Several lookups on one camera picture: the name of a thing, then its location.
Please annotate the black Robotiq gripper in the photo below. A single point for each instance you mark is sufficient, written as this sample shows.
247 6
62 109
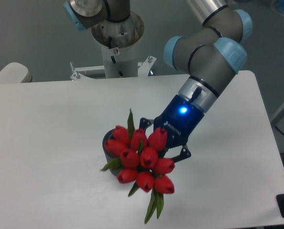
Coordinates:
179 119

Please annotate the red tulip bouquet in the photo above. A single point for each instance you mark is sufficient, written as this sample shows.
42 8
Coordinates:
142 160

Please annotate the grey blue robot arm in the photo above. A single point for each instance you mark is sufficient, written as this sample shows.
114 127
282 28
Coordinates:
211 57

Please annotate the dark grey ribbed vase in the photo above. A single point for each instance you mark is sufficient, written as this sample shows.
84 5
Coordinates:
109 136

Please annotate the beige chair armrest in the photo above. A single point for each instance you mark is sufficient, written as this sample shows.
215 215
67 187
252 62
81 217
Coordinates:
15 73

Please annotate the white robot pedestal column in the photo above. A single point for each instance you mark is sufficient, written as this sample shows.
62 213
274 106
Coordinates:
118 43

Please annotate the white metal base frame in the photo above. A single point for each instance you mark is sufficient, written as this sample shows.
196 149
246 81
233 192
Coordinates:
98 72

